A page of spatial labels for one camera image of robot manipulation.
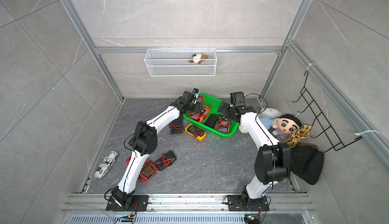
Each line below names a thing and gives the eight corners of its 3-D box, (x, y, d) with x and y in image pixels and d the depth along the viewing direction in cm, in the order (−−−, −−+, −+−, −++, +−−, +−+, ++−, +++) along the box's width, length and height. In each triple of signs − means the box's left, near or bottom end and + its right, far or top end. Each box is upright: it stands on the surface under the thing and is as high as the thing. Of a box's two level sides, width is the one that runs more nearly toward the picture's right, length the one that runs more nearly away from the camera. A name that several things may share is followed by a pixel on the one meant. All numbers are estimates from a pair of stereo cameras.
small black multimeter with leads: (160, 172, 85) (158, 170, 81) (154, 162, 88) (153, 159, 85) (177, 161, 89) (176, 158, 85) (171, 152, 93) (170, 148, 89)
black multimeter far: (169, 136, 100) (168, 132, 97) (170, 126, 105) (169, 122, 102) (184, 136, 100) (183, 132, 97) (184, 126, 105) (184, 122, 102)
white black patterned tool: (95, 177, 84) (91, 175, 81) (113, 152, 93) (111, 149, 90) (102, 180, 83) (99, 178, 80) (120, 154, 92) (118, 152, 89)
